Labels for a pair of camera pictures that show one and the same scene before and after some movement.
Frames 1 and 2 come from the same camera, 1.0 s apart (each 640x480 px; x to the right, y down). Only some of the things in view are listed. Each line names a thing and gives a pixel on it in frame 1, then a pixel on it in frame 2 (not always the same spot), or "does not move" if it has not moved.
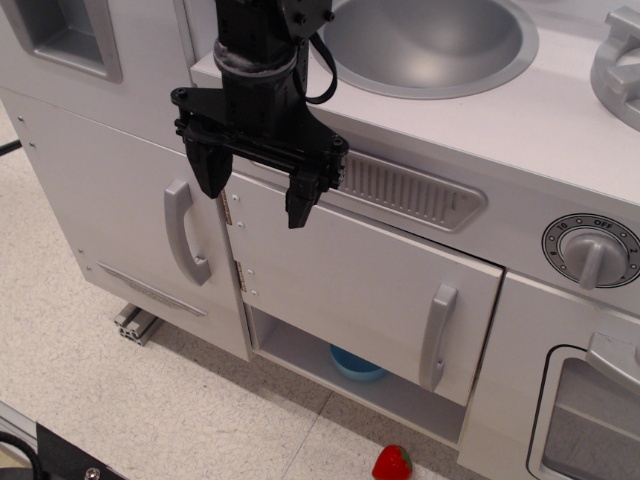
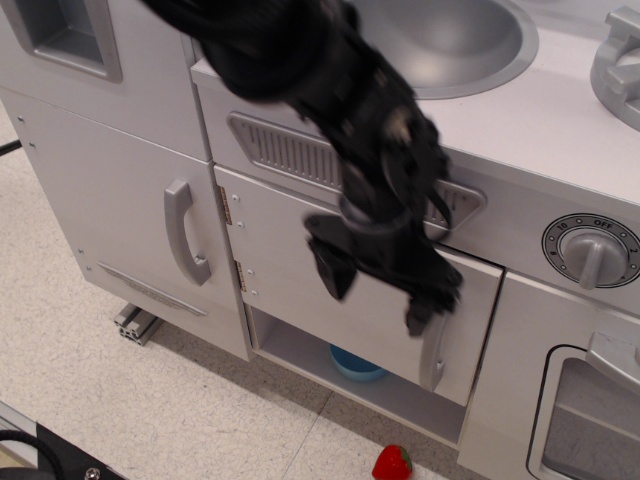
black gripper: (263, 115) -> (389, 244)
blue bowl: (355, 366) does not move
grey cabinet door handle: (431, 365) does not move
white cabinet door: (416, 310) does not move
